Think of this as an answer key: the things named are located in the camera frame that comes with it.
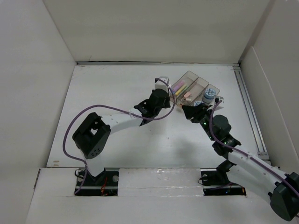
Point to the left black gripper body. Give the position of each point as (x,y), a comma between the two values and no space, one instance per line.
(165,105)

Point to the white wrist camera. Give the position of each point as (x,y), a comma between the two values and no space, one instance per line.
(217,99)
(162,83)

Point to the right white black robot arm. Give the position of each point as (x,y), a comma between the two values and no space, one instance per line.
(278,188)

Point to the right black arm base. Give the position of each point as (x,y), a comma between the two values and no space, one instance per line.
(214,185)

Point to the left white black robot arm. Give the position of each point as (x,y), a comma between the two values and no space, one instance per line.
(92,135)

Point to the blue tape roll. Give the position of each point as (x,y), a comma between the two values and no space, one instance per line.
(196,103)
(209,95)

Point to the yellow highlighter marker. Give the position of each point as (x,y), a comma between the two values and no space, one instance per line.
(179,91)

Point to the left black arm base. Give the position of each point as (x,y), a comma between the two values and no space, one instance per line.
(105,185)

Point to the clear three-compartment organizer tray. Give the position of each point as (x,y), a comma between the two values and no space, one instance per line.
(196,86)

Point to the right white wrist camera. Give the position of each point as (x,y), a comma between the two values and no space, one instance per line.
(217,99)

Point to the pink purple highlighter marker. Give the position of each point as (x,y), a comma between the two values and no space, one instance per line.
(177,86)

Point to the aluminium rail right edge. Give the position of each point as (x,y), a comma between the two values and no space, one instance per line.
(261,148)

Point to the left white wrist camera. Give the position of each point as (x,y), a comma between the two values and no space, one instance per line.
(162,83)

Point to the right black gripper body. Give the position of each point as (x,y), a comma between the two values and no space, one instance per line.
(202,117)

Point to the pink eraser clip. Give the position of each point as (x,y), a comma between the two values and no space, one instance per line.
(187,97)

